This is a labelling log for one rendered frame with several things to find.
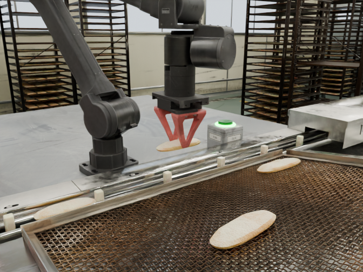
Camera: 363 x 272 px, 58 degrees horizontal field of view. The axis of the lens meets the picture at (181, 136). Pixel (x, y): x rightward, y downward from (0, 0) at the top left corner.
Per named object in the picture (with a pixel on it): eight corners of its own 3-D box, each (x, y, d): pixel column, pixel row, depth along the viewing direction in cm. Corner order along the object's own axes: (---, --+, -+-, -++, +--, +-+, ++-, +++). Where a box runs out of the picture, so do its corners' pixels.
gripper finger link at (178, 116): (185, 137, 69) (185, 93, 66) (206, 147, 63) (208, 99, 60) (156, 143, 65) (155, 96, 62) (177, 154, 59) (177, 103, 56)
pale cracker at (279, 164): (289, 160, 63) (289, 154, 63) (306, 162, 60) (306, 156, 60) (251, 171, 58) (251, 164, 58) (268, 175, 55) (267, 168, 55)
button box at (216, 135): (225, 156, 97) (227, 119, 93) (244, 164, 90) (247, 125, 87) (203, 162, 92) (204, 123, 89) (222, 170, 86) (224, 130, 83)
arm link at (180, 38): (176, 30, 62) (157, 30, 57) (208, 31, 58) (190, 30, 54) (176, 67, 64) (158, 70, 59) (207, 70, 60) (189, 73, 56)
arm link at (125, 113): (110, 136, 81) (93, 142, 76) (107, 95, 78) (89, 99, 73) (138, 143, 76) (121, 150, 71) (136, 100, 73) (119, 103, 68)
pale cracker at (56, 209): (91, 197, 58) (91, 191, 58) (99, 206, 55) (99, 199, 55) (31, 214, 53) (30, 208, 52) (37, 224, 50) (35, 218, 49)
